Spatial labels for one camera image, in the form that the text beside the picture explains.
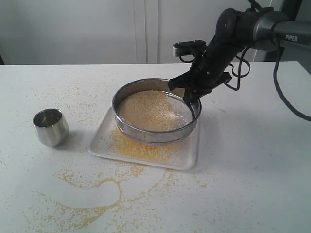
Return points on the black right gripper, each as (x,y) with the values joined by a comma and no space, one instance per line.
(201,79)

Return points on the round steel sieve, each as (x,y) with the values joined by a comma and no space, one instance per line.
(147,111)

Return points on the stainless steel cup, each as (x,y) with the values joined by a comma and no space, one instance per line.
(51,127)

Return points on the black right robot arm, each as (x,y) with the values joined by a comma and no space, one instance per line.
(219,62)

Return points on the white rectangular plastic tray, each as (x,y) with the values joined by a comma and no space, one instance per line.
(110,143)

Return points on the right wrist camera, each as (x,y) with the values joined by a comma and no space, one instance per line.
(188,48)

